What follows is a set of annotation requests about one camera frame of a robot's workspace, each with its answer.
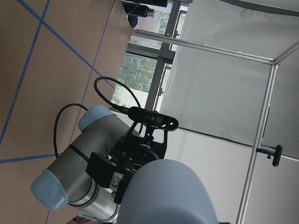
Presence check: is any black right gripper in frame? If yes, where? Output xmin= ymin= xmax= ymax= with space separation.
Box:
xmin=86 ymin=122 xmax=168 ymax=204

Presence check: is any light blue plastic cup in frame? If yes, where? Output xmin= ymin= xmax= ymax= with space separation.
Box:
xmin=117 ymin=159 xmax=218 ymax=224

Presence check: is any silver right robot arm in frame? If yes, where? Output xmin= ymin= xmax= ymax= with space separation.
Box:
xmin=31 ymin=105 xmax=178 ymax=223

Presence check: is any black clamp knob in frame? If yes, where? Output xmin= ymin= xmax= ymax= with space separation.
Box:
xmin=256 ymin=145 xmax=283 ymax=167

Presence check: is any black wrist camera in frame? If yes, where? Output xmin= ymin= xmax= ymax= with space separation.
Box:
xmin=128 ymin=107 xmax=179 ymax=131

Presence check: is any black camera cable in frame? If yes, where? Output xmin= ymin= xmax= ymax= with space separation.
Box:
xmin=53 ymin=76 xmax=147 ymax=158

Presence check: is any aluminium frame with white panels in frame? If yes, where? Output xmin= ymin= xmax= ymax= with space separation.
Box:
xmin=130 ymin=0 xmax=299 ymax=224

